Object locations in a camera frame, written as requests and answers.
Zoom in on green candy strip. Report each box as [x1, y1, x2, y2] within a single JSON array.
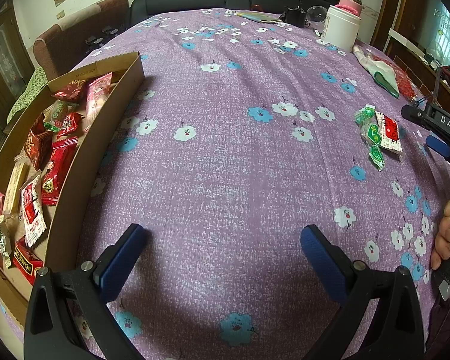
[[354, 105, 385, 172]]

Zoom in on small red candy bar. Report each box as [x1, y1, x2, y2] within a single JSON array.
[[13, 236, 44, 285]]

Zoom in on green white small packet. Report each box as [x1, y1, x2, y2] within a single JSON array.
[[0, 214, 15, 268]]

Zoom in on yellow biscuit pack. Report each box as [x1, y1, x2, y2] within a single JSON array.
[[3, 163, 29, 215]]

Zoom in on dark red foil snack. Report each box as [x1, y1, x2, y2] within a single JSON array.
[[24, 113, 53, 170]]

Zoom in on red kitkat style wrapper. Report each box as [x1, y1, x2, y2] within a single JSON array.
[[57, 112, 83, 139]]

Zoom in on red snack bag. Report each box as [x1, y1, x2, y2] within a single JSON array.
[[41, 136, 78, 206]]

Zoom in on pink cartoon snack bag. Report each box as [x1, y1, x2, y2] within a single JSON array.
[[85, 72, 113, 125]]

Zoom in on person right hand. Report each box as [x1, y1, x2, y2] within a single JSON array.
[[430, 200, 450, 271]]

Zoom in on red mesh bag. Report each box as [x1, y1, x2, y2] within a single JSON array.
[[373, 55, 416, 102]]

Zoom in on wooden sideboard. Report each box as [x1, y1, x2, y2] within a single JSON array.
[[386, 28, 450, 113]]

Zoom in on white green work glove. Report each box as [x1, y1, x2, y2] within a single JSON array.
[[353, 45, 400, 98]]

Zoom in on white plastic tub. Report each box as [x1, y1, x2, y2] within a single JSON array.
[[321, 6, 361, 52]]

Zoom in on pink sleeved bottle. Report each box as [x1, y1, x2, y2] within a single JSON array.
[[336, 0, 362, 16]]

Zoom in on clear glass bowl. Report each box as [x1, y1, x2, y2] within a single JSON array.
[[305, 6, 328, 25]]

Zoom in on cardboard box tray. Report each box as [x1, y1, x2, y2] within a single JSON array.
[[0, 51, 146, 327]]

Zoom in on small black box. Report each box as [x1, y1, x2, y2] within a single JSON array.
[[280, 6, 309, 29]]

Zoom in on purple floral tablecloth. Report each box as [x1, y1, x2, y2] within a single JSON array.
[[0, 6, 450, 360]]

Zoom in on flat booklet on table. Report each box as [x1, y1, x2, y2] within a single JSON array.
[[236, 11, 282, 24]]

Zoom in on green patterned cushion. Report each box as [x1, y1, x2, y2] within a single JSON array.
[[7, 66, 48, 125]]

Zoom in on wooden glass cabinet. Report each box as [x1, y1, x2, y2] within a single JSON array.
[[0, 2, 34, 148]]

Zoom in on brown armchair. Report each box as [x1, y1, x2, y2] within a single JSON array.
[[32, 0, 129, 80]]

